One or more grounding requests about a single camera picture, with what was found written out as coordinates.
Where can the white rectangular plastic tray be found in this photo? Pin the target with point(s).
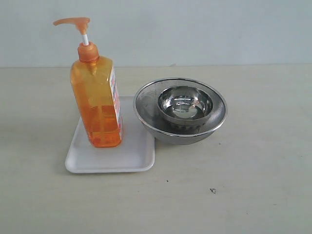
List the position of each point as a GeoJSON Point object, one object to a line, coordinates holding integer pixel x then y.
{"type": "Point", "coordinates": [136, 152]}

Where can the small stainless steel bowl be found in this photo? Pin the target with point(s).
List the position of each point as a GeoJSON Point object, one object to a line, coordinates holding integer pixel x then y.
{"type": "Point", "coordinates": [184, 107]}

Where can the large steel mesh strainer bowl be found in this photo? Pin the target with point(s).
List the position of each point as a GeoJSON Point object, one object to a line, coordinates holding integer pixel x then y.
{"type": "Point", "coordinates": [146, 110]}

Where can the orange pump soap bottle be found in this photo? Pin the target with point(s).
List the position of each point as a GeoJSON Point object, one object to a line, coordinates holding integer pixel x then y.
{"type": "Point", "coordinates": [94, 86]}

